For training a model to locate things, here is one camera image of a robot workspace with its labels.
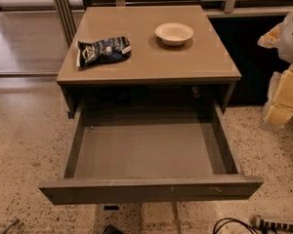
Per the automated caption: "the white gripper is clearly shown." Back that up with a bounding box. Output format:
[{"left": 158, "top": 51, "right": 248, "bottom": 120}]
[{"left": 257, "top": 23, "right": 293, "bottom": 132}]

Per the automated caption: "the grey top drawer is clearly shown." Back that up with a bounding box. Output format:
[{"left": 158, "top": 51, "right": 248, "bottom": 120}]
[{"left": 39, "top": 102, "right": 263, "bottom": 205}]

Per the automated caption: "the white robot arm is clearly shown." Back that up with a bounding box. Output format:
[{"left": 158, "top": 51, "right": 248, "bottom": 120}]
[{"left": 257, "top": 9, "right": 293, "bottom": 132}]

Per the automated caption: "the grey drawer cabinet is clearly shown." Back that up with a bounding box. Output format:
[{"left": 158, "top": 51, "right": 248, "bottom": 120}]
[{"left": 57, "top": 6, "right": 241, "bottom": 112}]

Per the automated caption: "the white bowl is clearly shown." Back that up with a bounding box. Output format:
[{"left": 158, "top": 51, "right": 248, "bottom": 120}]
[{"left": 154, "top": 22, "right": 193, "bottom": 47}]

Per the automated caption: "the white power strip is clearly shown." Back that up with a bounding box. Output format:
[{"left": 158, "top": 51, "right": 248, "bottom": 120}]
[{"left": 252, "top": 215, "right": 293, "bottom": 232}]

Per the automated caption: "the blue chip bag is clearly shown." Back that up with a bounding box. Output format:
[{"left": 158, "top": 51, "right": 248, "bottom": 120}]
[{"left": 77, "top": 36, "right": 131, "bottom": 69}]

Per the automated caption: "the black object bottom edge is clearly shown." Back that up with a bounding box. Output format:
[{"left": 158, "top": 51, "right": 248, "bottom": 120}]
[{"left": 103, "top": 225, "right": 124, "bottom": 234}]

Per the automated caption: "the metal rod on floor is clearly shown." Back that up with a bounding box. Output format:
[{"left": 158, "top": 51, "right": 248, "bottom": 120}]
[{"left": 0, "top": 218, "right": 20, "bottom": 234}]

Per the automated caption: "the black cable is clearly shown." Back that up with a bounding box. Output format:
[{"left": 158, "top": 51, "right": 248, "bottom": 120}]
[{"left": 212, "top": 217, "right": 260, "bottom": 234}]

